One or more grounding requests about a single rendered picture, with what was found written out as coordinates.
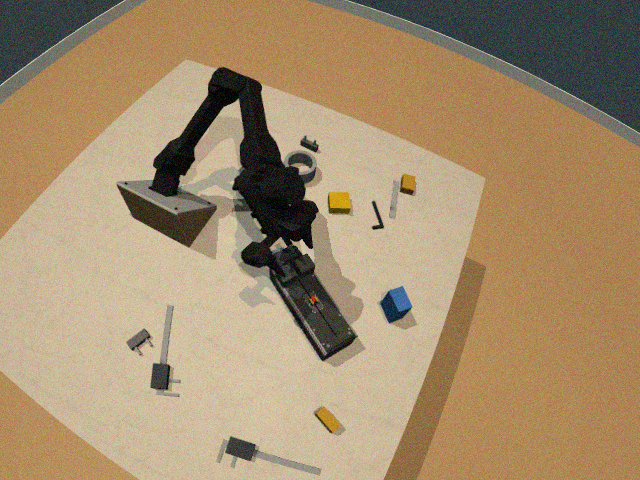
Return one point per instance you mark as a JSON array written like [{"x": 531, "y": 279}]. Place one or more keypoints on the blue cube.
[{"x": 396, "y": 304}]

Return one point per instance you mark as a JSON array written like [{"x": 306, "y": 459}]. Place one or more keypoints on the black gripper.
[{"x": 259, "y": 254}]

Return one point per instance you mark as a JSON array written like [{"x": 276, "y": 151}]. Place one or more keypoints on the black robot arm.
[{"x": 259, "y": 153}]

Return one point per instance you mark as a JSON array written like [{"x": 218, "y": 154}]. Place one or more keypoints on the black l-shaped rod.
[{"x": 378, "y": 216}]

